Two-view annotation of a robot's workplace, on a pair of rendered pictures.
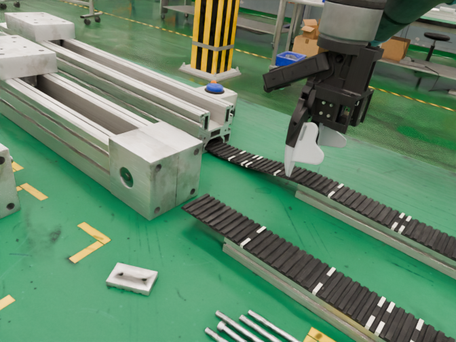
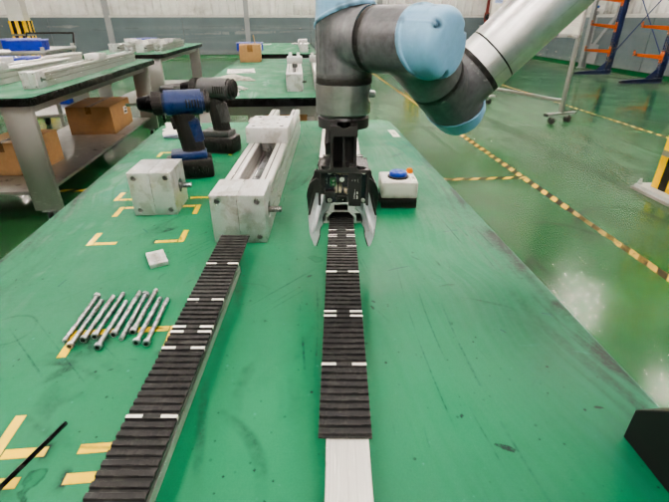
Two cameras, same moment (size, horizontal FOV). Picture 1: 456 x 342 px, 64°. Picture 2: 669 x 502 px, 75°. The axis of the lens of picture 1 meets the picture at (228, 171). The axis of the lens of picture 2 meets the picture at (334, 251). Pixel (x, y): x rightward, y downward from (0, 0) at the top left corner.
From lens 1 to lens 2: 0.66 m
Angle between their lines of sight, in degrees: 48
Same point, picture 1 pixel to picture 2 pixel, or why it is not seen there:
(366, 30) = (329, 106)
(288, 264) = (205, 283)
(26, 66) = (265, 135)
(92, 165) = not seen: hidden behind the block
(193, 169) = (256, 216)
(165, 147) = (234, 191)
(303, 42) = not seen: outside the picture
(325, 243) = (282, 304)
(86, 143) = not seen: hidden behind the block
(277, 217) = (287, 275)
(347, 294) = (199, 311)
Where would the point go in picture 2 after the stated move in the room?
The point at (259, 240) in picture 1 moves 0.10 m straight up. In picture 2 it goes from (219, 266) to (210, 206)
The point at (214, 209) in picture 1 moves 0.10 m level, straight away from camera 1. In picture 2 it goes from (233, 243) to (284, 228)
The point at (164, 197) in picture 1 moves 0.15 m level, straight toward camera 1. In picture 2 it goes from (227, 228) to (149, 256)
